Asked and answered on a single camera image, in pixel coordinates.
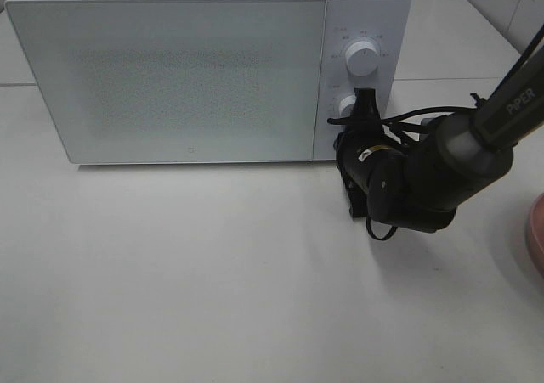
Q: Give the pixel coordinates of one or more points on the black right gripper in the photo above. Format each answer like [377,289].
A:
[360,147]

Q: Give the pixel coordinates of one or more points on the pink round plate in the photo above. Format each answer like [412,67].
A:
[533,232]

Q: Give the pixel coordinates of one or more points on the white microwave door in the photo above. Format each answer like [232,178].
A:
[165,82]

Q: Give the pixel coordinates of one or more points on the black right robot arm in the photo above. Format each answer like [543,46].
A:
[415,176]

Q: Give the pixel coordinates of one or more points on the lower white timer knob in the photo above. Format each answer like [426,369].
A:
[346,105]

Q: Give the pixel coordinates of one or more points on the upper white power knob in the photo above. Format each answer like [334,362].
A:
[362,57]

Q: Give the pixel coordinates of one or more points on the white microwave oven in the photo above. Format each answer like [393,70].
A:
[365,13]

